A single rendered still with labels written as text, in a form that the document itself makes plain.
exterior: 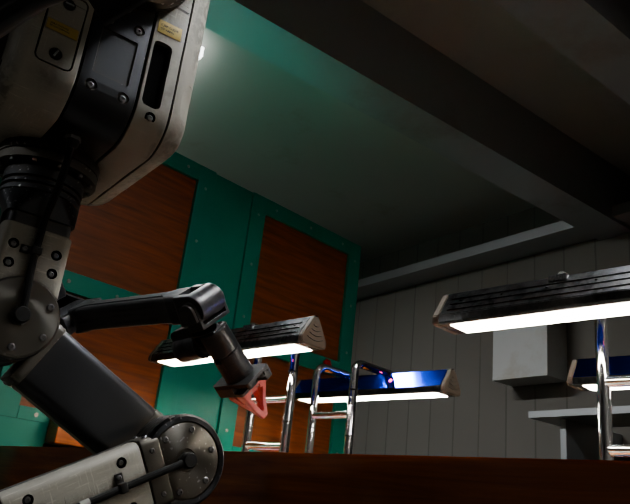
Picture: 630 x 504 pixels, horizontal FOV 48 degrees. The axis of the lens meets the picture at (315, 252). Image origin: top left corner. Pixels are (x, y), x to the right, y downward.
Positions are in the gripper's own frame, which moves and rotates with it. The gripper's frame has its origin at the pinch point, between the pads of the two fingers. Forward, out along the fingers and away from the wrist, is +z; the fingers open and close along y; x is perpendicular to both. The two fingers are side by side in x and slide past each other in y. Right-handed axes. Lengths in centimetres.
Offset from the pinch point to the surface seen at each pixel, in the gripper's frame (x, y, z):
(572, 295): -26, -55, -2
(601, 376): -31, -51, 19
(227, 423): -46, 86, 41
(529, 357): -226, 80, 147
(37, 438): 6, 86, 2
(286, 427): -25.1, 30.0, 24.8
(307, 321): -30.4, 9.5, -1.7
